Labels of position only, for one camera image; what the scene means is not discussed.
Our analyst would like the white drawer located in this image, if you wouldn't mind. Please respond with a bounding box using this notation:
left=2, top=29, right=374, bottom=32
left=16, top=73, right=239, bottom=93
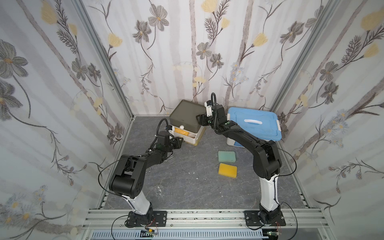
left=171, top=126, right=204, bottom=146

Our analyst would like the olive three-drawer cabinet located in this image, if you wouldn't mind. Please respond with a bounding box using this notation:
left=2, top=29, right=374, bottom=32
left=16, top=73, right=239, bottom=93
left=170, top=100, right=206, bottom=142

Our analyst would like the green sponge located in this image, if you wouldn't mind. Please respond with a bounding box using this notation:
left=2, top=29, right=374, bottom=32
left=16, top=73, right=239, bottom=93
left=218, top=151, right=236, bottom=163

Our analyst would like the bright yellow thin sponge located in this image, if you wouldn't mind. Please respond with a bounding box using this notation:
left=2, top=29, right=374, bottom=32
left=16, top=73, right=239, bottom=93
left=174, top=128, right=190, bottom=136

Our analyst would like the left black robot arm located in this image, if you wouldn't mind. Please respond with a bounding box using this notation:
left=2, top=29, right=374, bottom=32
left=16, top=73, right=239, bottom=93
left=109, top=118, right=184, bottom=225

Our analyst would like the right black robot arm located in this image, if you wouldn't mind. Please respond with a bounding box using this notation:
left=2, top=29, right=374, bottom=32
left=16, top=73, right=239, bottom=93
left=196, top=93, right=282, bottom=225

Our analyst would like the blue lidded storage box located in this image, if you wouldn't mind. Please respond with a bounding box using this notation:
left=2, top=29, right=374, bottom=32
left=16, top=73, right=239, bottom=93
left=227, top=107, right=282, bottom=142

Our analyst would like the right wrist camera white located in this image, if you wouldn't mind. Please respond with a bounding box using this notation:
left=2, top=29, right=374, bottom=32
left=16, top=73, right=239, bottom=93
left=204, top=100, right=213, bottom=117

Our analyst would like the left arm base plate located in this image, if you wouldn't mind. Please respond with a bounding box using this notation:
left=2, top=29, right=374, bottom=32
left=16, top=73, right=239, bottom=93
left=125, top=211, right=168, bottom=228

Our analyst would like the white slotted cable duct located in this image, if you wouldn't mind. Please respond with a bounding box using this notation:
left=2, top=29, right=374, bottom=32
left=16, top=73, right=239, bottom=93
left=89, top=229, right=268, bottom=240

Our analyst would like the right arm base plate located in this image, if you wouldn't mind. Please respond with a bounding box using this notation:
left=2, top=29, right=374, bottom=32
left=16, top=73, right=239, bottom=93
left=244, top=210, right=286, bottom=227

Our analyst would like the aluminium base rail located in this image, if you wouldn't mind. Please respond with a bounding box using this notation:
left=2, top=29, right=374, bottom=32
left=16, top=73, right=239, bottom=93
left=79, top=209, right=335, bottom=240

